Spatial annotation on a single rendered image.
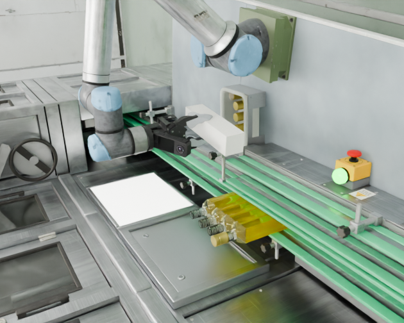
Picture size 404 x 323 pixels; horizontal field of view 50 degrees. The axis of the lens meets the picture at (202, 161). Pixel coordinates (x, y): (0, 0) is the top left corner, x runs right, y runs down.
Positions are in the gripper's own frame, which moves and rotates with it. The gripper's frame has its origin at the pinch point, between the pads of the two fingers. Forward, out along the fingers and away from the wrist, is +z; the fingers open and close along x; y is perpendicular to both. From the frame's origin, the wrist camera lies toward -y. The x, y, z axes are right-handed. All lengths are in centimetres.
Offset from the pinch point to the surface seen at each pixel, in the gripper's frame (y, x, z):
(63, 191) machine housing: 73, 56, -32
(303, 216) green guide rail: -26.5, 20.7, 17.2
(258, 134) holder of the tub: 15.6, 15.0, 31.0
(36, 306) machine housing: 0, 46, -56
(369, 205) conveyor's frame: -42.2, 8.9, 23.6
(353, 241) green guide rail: -44, 18, 19
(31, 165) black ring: 92, 49, -41
